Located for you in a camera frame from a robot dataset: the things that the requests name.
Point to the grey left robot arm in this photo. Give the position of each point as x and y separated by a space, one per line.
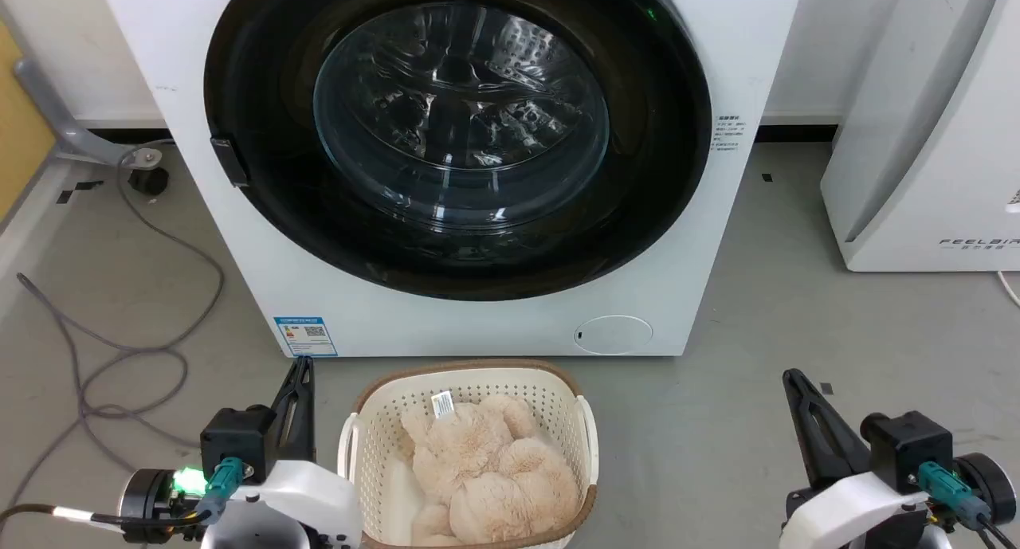
147 505

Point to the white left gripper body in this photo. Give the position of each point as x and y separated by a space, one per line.
311 501

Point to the white front-load washing machine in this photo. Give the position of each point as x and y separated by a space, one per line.
741 47

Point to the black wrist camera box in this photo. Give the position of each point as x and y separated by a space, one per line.
235 437
908 445

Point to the grey metal frame leg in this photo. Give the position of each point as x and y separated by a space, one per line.
72 139

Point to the round white filter cover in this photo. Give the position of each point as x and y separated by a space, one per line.
613 334

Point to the small printed text sticker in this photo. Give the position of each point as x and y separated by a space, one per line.
728 133

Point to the cream perforated laundry basket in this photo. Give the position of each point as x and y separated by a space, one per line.
374 429

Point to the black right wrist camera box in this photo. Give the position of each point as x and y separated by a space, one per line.
908 445

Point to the white plush toy tag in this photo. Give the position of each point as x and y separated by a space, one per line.
442 404

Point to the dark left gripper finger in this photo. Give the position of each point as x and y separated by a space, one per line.
283 425
304 413

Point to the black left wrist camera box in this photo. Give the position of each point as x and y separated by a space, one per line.
235 437

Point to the yellow wooden board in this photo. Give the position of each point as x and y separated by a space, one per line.
17 127

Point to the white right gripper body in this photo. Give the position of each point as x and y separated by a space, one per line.
845 509

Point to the black round foot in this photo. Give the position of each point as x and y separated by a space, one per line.
149 181

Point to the white air purifier appliance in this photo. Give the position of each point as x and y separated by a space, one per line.
940 158

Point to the black round glass washer door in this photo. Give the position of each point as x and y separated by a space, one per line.
263 95

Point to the blue energy label sticker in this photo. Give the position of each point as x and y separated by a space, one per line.
305 335

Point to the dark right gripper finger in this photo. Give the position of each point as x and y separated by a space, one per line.
806 441
833 429

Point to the beige plush teddy bear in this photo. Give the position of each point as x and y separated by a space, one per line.
502 477

